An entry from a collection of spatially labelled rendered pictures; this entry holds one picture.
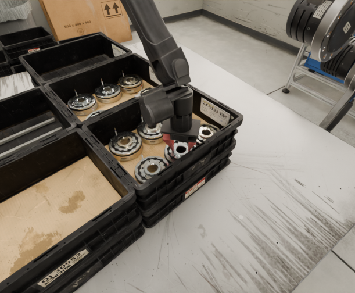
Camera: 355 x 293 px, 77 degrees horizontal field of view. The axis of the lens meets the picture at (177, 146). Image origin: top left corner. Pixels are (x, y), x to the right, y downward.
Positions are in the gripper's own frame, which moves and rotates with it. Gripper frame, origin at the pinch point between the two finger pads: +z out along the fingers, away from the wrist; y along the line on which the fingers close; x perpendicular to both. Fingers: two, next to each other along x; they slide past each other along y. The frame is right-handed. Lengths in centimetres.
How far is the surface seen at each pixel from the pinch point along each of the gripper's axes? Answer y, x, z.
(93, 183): -22.6, -14.2, 4.0
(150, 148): -10.3, 1.9, 4.1
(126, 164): -15.8, -5.7, 4.0
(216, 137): 9.9, 0.6, -5.7
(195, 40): -30, 299, 86
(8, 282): -22.6, -41.0, -5.9
